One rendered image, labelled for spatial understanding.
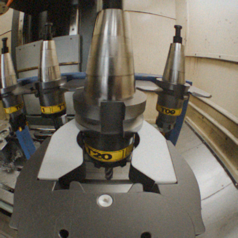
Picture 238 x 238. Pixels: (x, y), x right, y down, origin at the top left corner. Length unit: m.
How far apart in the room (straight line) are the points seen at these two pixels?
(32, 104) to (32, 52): 0.37
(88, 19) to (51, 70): 0.65
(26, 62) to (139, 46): 0.90
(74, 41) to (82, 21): 0.15
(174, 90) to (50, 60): 0.20
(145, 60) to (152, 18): 0.42
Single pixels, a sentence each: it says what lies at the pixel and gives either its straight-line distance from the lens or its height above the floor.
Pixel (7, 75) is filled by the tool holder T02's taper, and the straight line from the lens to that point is 0.28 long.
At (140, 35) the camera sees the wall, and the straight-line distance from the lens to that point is 1.18.
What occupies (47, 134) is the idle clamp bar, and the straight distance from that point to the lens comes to 0.57.
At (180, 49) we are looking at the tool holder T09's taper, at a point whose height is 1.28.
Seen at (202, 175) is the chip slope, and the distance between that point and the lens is 0.69.
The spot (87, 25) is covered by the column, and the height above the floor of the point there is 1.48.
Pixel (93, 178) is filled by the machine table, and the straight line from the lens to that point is 0.43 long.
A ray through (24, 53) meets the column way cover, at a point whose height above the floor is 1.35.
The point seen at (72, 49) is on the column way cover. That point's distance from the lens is 0.77.
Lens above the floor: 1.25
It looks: 28 degrees down
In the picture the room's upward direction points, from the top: 2 degrees clockwise
